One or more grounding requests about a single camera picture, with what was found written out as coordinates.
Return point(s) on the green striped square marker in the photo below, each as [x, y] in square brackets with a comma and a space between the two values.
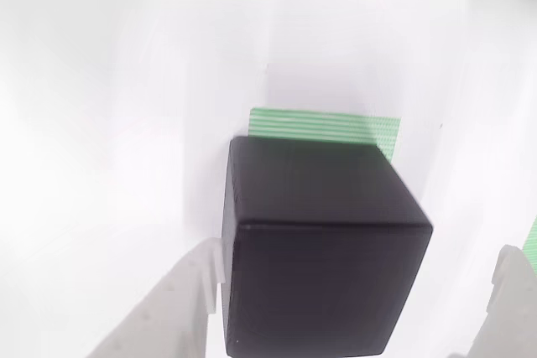
[319, 123]

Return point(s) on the black cube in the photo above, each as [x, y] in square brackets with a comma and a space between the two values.
[327, 270]

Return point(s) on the green paper strip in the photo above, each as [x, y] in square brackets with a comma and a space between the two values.
[533, 249]

